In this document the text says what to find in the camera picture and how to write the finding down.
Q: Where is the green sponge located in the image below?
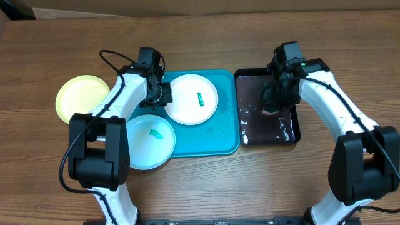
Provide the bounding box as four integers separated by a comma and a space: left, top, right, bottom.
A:
262, 109, 279, 116

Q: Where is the white plate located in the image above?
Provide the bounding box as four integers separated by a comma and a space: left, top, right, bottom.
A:
165, 74, 219, 125

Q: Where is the yellow-green rimmed plate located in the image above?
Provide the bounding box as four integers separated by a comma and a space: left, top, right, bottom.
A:
55, 75, 110, 124

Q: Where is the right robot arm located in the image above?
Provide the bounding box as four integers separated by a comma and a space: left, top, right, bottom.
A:
259, 56, 399, 224

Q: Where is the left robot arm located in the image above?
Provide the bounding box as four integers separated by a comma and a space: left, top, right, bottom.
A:
59, 62, 172, 224

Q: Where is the black water tray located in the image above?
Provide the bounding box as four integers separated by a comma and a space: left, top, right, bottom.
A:
234, 67, 301, 146

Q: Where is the teal plastic serving tray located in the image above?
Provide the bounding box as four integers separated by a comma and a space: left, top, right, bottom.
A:
131, 69, 240, 158

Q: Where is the green stain on blue plate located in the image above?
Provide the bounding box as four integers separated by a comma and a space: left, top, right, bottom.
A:
149, 129, 164, 139

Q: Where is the green stain on white plate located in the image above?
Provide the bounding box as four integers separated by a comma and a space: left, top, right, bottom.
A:
197, 92, 204, 107

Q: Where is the light blue plate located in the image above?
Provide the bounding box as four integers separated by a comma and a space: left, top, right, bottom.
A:
127, 114, 176, 171

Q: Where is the dark object top left corner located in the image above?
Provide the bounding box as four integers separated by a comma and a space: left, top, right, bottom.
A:
1, 0, 36, 21

